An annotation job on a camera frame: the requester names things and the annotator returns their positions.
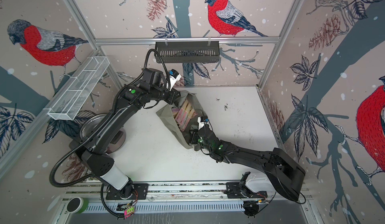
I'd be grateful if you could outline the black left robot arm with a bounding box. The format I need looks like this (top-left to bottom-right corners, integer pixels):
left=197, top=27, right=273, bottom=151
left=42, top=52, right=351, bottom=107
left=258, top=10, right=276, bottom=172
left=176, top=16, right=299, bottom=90
left=70, top=82, right=180, bottom=198

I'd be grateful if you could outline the pink small circuit board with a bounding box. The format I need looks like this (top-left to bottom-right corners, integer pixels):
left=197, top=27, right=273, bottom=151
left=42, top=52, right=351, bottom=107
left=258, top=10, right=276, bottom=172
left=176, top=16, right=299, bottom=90
left=124, top=206, right=135, bottom=219

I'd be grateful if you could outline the green black tape roll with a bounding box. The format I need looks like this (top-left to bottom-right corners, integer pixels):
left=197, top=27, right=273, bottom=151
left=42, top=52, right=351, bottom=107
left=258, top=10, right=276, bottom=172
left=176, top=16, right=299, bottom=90
left=67, top=197, right=89, bottom=214

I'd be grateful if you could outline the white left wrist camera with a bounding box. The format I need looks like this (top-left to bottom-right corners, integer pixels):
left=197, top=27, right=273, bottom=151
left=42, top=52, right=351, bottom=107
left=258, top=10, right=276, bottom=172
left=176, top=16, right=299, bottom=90
left=169, top=69, right=181, bottom=90

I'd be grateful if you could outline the black hanging wire basket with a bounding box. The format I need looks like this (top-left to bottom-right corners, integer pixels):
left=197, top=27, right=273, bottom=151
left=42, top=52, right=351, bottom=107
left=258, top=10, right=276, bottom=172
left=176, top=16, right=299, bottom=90
left=155, top=42, right=220, bottom=64

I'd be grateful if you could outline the round steel plate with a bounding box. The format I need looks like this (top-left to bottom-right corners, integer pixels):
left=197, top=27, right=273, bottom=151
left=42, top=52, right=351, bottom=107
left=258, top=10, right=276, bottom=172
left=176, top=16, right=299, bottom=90
left=80, top=113, right=107, bottom=149

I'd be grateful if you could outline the pink wooden folding fan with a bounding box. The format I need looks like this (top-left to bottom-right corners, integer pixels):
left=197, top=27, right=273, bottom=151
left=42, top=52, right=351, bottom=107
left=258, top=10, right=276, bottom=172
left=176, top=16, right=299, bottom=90
left=179, top=105, right=198, bottom=131

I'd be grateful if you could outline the black corrugated cable conduit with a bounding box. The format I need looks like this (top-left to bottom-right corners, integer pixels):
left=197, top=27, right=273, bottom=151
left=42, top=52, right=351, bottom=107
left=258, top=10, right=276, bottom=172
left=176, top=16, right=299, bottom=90
left=49, top=49, right=171, bottom=219

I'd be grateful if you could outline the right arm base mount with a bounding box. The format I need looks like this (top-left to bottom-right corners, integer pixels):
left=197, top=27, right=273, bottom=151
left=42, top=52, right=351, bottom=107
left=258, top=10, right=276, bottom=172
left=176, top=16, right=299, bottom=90
left=224, top=172, right=268, bottom=200

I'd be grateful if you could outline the green canvas tote bag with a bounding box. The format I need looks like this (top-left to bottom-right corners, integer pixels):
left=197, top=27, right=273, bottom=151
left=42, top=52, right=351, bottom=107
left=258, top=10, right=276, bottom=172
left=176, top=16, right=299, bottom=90
left=156, top=91, right=207, bottom=149

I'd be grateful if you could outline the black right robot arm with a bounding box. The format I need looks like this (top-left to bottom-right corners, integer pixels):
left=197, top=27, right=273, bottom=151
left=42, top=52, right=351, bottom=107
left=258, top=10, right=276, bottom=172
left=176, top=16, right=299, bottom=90
left=189, top=124, right=305, bottom=203

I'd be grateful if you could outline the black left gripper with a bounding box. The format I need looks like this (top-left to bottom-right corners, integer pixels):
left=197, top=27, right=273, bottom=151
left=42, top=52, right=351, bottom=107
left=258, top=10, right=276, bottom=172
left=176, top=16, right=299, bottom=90
left=150, top=83, right=183, bottom=104

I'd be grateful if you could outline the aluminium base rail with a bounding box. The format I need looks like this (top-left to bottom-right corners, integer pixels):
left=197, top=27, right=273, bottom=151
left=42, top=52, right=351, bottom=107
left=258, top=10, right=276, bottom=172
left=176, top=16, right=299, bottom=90
left=63, top=180, right=310, bottom=201

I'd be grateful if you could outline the black right base connector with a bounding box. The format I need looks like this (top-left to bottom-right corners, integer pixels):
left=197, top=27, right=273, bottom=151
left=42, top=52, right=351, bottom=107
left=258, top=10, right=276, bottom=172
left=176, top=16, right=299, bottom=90
left=243, top=201, right=260, bottom=218

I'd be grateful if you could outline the white mesh wall shelf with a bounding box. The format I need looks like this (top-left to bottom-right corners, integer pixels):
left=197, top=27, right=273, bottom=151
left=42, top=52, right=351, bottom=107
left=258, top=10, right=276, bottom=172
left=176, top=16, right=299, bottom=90
left=48, top=56, right=110, bottom=120

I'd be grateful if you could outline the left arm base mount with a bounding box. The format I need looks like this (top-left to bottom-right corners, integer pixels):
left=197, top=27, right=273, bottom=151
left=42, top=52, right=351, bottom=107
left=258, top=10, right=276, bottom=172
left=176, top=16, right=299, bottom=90
left=106, top=183, right=149, bottom=201

